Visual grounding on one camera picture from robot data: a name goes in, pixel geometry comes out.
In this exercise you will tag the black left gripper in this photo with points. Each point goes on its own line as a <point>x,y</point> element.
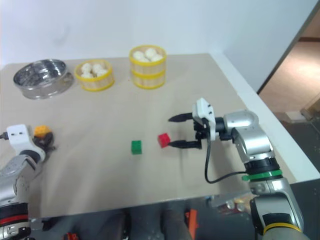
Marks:
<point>40,142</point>

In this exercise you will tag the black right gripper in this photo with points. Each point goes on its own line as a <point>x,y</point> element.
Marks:
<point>201,130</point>

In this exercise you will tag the orange toy cube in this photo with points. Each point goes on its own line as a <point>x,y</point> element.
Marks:
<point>41,130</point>

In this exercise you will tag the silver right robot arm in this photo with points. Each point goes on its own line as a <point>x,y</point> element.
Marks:
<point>252,140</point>

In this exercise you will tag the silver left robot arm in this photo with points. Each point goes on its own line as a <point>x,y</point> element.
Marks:
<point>15,175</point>

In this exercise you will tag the red toy cube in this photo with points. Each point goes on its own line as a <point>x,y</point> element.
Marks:
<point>164,140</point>

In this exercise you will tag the green toy cube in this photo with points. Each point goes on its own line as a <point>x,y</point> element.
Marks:
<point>136,147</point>

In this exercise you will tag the round steel steamer pot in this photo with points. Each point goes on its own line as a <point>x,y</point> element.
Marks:
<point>41,82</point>

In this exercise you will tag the yellow bamboo steamer basket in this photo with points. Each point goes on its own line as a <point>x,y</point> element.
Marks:
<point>148,81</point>
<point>96,83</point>
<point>147,66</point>

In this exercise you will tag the white steamed bun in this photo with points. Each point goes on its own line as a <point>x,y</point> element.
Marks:
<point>102,72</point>
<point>97,67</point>
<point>151,53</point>
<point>86,67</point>
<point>85,74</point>
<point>138,56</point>
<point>157,58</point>

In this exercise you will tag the orange plastic part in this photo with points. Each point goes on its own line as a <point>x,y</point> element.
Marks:
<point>192,221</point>

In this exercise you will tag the red plastic part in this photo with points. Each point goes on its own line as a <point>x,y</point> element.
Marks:
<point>72,236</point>

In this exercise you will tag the brown cardboard box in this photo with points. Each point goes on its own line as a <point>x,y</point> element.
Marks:
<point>312,106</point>

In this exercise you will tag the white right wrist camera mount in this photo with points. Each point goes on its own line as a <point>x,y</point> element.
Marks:
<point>203,110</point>

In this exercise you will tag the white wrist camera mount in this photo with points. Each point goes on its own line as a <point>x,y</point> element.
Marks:
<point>18,136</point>
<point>203,110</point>

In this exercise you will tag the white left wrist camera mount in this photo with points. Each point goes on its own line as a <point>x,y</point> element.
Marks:
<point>18,136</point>

